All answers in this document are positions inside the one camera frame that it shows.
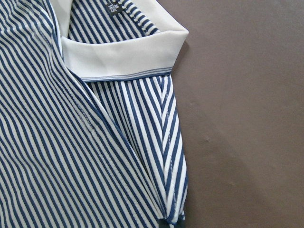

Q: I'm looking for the navy white striped polo shirt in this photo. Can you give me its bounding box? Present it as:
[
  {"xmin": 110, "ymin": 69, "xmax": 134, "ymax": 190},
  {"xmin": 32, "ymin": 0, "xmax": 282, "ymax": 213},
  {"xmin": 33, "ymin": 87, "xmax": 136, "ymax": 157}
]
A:
[{"xmin": 0, "ymin": 0, "xmax": 188, "ymax": 228}]

